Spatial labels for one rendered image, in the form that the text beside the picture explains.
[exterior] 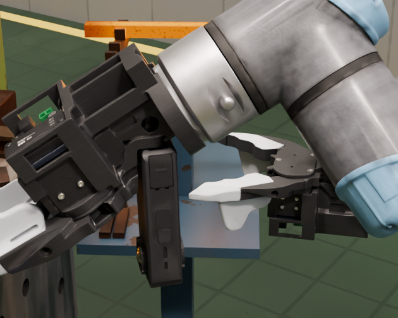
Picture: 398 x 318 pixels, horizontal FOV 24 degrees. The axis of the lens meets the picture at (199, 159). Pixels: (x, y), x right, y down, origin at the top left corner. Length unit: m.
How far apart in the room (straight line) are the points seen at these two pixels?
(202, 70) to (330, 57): 0.08
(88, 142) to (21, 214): 0.07
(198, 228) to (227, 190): 0.57
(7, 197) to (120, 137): 0.10
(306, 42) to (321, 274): 2.08
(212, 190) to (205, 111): 0.38
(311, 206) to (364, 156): 0.43
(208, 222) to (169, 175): 0.93
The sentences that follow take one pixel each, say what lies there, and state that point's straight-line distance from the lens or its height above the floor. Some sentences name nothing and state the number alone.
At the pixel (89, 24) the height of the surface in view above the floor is 0.95.
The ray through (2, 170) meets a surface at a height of 0.93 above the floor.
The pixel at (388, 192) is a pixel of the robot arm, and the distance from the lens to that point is 0.61.
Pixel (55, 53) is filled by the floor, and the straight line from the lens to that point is 4.34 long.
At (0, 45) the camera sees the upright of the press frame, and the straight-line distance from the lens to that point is 1.62.
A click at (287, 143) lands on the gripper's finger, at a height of 1.00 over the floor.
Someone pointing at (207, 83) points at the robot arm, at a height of 1.25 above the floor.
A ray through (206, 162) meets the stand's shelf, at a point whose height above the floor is 0.68.
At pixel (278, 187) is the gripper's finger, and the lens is 0.99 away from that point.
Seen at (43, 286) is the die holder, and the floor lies 0.73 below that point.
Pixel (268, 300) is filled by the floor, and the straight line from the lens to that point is 2.55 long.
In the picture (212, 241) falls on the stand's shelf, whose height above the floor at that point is 0.68.
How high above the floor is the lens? 1.48
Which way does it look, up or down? 27 degrees down
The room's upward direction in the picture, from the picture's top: straight up
